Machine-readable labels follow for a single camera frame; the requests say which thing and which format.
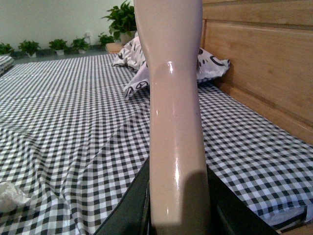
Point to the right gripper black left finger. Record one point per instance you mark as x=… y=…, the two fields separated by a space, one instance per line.
x=132 y=214

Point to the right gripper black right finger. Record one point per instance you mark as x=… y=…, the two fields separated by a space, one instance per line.
x=229 y=215

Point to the beige hand brush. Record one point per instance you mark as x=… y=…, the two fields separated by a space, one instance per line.
x=170 y=34

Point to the black white checkered bedsheet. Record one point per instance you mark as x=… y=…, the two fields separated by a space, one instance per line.
x=72 y=143

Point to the crumpled white tissue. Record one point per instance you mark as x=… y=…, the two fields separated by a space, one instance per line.
x=11 y=197

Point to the patterned white pillow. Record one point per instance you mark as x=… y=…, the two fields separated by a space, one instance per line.
x=131 y=56

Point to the wooden bed headboard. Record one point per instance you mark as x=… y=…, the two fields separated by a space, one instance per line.
x=270 y=46

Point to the small potted plant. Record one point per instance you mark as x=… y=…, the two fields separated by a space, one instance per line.
x=29 y=47
x=105 y=39
x=58 y=45
x=6 y=49
x=80 y=45

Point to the large potted green plant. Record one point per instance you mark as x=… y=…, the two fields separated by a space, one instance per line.
x=123 y=24

